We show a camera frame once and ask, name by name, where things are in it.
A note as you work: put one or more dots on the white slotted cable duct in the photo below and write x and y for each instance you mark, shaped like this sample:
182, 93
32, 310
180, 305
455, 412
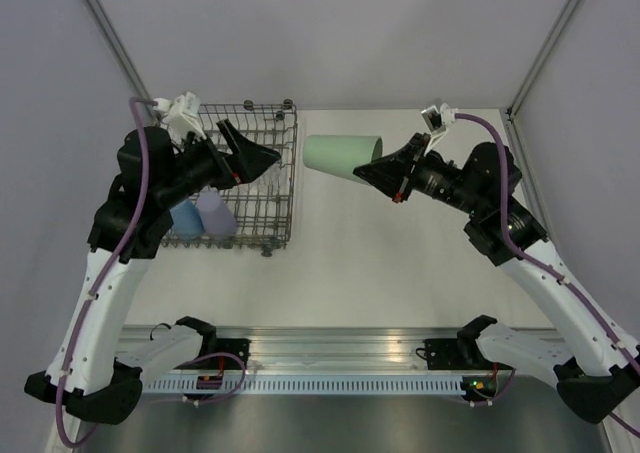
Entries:
267, 384

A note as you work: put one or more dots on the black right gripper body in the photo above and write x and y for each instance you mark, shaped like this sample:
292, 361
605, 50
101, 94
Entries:
439, 179

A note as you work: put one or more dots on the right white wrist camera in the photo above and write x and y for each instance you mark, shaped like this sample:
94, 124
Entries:
438, 117

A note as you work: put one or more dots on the right aluminium corner post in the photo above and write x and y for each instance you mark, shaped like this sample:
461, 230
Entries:
551, 40

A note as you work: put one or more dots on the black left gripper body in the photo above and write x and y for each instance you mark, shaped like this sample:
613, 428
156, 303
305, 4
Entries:
204, 165

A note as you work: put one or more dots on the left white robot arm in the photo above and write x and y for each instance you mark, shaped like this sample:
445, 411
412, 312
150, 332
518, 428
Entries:
87, 379

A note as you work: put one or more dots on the aluminium front rail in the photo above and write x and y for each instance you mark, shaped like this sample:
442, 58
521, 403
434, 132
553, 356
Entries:
311, 350

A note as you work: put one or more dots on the green plastic cup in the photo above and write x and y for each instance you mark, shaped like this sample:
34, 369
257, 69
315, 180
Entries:
339, 155

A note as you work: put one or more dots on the aluminium corner post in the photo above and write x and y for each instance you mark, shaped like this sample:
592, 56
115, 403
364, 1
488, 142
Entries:
551, 40
114, 43

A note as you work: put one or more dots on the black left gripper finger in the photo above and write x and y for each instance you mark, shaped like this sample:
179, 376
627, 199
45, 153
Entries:
236, 142
252, 160

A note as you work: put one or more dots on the grey wire dish rack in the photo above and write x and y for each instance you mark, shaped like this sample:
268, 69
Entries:
264, 208

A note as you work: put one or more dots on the left aluminium corner post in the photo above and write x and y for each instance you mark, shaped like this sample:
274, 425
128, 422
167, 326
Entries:
114, 43

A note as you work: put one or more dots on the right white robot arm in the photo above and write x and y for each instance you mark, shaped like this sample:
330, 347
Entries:
592, 371

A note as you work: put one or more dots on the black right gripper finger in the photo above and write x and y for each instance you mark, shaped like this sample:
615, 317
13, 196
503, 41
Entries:
389, 174
414, 149

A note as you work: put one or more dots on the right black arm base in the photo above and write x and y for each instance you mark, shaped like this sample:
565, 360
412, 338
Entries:
443, 354

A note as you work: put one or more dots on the purple plastic cup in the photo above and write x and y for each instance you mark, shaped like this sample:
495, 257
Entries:
217, 219

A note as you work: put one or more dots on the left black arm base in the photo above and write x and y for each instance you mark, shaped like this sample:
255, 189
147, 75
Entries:
239, 347

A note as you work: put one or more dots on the blue plastic cup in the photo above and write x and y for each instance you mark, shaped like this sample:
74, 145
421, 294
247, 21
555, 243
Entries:
187, 224

